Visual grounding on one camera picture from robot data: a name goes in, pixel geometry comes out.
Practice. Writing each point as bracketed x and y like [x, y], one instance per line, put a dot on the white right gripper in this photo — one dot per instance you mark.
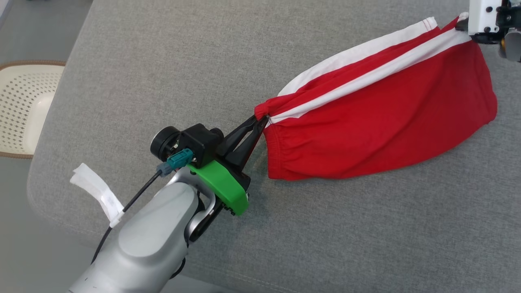
[484, 18]

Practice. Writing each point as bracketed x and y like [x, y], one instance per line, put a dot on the cream perforated laundry basket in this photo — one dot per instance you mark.
[24, 110]

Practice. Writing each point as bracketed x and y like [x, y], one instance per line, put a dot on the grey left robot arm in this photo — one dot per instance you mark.
[150, 240]

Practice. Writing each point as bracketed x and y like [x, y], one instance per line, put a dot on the red shorts with white stripes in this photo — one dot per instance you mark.
[386, 110]

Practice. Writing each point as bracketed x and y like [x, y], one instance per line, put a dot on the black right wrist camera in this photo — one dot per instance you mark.
[513, 40]

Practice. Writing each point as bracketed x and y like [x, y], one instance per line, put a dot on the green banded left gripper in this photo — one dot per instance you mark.
[222, 183]

